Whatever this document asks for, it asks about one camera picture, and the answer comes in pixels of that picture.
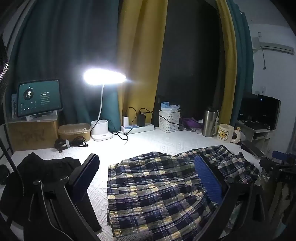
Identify blue face masks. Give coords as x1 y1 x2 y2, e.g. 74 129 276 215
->
161 101 180 113

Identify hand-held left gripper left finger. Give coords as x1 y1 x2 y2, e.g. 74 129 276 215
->
24 153 102 241

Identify plaid pants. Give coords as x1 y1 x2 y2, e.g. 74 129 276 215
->
107 145 262 239

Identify black cloth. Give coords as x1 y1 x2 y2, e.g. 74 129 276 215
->
5 152 81 209

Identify white plastic basket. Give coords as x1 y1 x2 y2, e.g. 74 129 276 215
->
159 110 181 133

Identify tablet with lit screen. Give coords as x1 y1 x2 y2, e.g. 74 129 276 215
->
17 79 63 117

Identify white tablet stand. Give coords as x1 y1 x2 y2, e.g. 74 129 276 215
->
25 110 58 121

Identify dark window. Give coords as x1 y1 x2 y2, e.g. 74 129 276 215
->
153 0 232 127

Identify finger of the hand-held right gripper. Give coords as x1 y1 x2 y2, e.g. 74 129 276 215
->
259 158 281 172
272 151 296 164

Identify black cable bundle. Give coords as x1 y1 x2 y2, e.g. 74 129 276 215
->
55 136 89 152

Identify white charger's black cable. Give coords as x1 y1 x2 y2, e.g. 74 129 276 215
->
124 107 137 127

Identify black computer monitor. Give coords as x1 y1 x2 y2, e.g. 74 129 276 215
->
258 94 281 130
240 93 259 121

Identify black charger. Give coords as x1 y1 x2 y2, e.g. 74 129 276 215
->
137 111 146 127

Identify white bear print mug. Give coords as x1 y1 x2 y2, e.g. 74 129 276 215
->
217 123 241 142

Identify steel tumbler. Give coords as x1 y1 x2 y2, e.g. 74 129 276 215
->
202 107 219 138

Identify white desk lamp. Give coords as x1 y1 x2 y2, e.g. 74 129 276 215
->
83 68 127 141

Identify teal curtain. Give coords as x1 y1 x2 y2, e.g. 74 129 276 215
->
225 0 253 121
11 0 123 132

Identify cardboard box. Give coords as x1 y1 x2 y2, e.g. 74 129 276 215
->
7 118 59 151

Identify brown lidded container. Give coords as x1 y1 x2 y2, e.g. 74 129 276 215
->
58 123 91 142

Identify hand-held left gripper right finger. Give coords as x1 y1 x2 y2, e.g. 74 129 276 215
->
194 154 266 241

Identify grey computer desk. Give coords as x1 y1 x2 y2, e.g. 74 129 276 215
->
236 119 272 153

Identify white air conditioner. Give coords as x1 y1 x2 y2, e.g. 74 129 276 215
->
252 31 295 54

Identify purple plush toy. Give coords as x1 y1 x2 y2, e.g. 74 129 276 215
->
181 117 203 130

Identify black lamp cable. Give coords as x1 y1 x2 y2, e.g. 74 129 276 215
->
107 119 130 147

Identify white power strip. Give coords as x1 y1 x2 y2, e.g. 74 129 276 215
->
121 123 155 134

